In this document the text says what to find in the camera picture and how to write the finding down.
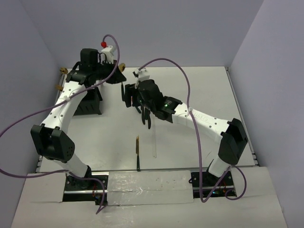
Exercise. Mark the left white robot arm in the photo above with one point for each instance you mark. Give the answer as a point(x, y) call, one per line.
point(51, 136)

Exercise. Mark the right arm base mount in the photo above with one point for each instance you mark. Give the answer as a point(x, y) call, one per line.
point(226, 186)

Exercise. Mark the clear glass straw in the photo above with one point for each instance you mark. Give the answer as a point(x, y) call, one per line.
point(154, 152)

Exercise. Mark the black utensil caddy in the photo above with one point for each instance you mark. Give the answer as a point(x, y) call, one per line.
point(90, 104)

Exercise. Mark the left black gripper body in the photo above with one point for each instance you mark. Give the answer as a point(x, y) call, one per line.
point(103, 71)

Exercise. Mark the gold spoon green handle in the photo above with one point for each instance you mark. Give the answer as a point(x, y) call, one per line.
point(63, 70)

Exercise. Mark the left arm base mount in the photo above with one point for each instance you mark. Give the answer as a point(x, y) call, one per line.
point(76, 190)

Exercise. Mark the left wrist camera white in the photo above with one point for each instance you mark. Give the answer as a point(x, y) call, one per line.
point(107, 53)

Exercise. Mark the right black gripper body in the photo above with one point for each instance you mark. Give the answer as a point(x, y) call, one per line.
point(146, 104)

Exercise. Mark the gold fork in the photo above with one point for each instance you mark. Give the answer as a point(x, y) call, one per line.
point(59, 87)

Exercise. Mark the black knife lower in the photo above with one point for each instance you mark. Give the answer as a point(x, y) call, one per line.
point(149, 119)

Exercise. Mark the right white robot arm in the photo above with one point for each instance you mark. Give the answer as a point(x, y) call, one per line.
point(230, 135)

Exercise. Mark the black serrated knife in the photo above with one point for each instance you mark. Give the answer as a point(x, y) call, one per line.
point(143, 114)

